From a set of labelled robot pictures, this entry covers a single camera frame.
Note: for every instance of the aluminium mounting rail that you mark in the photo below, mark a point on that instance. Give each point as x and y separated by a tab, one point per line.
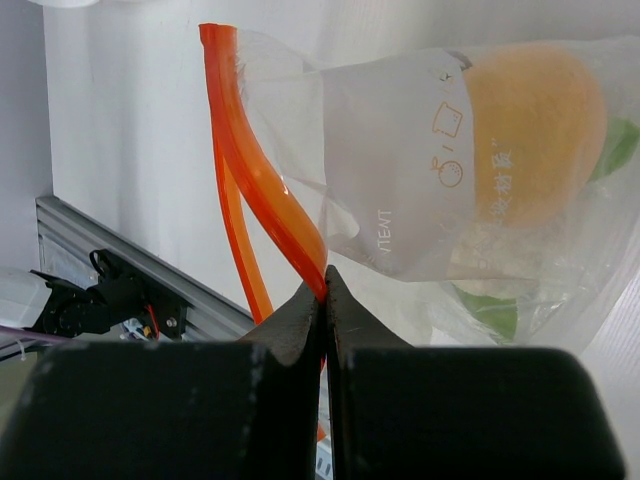
67	237

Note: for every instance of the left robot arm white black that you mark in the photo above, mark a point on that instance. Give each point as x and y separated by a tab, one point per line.
23	296

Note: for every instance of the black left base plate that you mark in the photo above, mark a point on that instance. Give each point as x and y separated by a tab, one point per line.
123	292

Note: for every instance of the clear zip bag orange zipper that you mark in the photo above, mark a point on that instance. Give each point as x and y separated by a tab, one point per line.
370	166

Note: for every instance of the orange fruit with leaf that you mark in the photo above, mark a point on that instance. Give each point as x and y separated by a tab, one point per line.
540	126

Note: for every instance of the white cauliflower with green leaves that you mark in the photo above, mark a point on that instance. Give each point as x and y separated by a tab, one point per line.
495	271

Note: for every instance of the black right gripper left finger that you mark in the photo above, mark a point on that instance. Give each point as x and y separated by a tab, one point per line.
244	409

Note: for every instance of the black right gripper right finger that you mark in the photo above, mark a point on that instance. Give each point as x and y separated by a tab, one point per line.
404	412

